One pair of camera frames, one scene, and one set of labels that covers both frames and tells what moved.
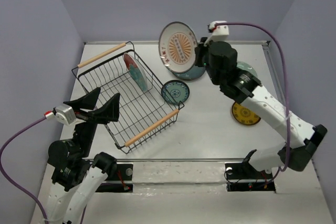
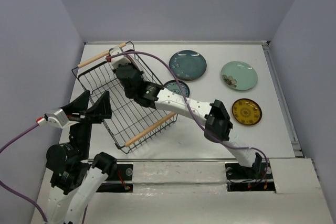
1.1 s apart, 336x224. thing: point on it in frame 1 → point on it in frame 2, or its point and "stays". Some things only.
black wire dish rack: [146, 107] stays
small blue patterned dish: [175, 92] stays
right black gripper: [200, 50] → [134, 66]
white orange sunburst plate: [177, 47] → [139, 65]
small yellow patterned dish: [243, 115] stays
